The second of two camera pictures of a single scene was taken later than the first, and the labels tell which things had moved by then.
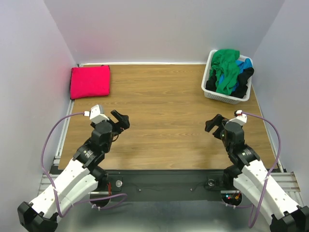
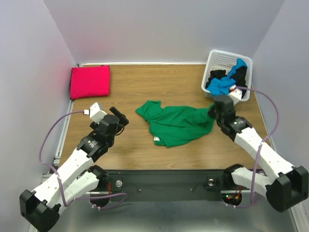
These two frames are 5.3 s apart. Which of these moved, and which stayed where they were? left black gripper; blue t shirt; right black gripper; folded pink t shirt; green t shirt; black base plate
Moved: right black gripper; blue t shirt; green t shirt
Stayed: folded pink t shirt; black base plate; left black gripper
